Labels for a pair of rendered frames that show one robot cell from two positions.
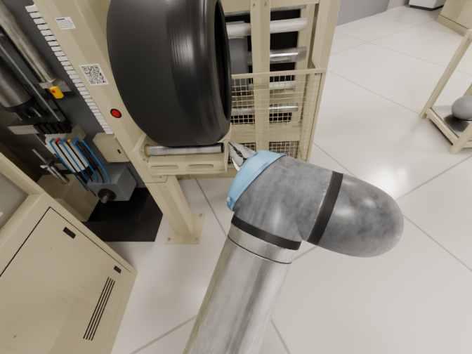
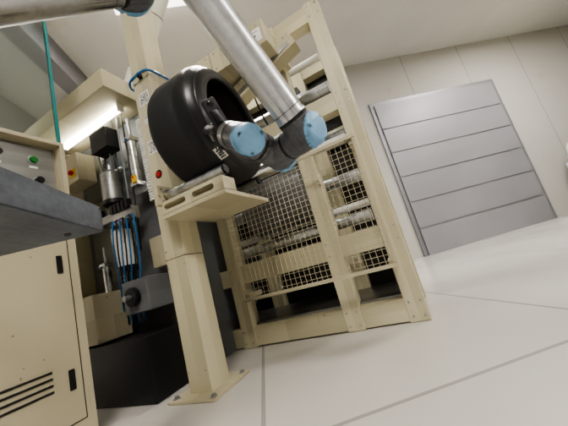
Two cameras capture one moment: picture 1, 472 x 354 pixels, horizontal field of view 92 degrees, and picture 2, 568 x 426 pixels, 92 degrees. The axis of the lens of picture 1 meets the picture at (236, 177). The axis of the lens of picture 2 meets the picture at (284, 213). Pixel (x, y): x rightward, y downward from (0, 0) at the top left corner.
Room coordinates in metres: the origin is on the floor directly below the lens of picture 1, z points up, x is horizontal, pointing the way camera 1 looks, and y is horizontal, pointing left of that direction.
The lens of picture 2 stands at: (-0.26, -0.40, 0.44)
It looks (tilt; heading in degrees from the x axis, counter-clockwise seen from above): 11 degrees up; 13
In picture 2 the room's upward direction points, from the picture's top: 16 degrees counter-clockwise
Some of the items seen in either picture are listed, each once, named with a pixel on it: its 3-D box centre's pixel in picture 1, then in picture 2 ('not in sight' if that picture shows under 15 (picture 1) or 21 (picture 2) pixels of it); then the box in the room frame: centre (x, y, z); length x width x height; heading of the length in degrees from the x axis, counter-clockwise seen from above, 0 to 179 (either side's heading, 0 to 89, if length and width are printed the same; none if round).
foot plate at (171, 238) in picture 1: (185, 227); (210, 385); (0.94, 0.44, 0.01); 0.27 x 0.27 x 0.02; 81
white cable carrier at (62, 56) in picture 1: (82, 80); (149, 159); (0.93, 0.53, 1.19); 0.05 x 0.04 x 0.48; 171
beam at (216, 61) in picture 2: not in sight; (232, 68); (1.20, 0.02, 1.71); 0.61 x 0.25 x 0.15; 81
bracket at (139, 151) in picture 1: (154, 131); (188, 199); (0.95, 0.36, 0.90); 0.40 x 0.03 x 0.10; 171
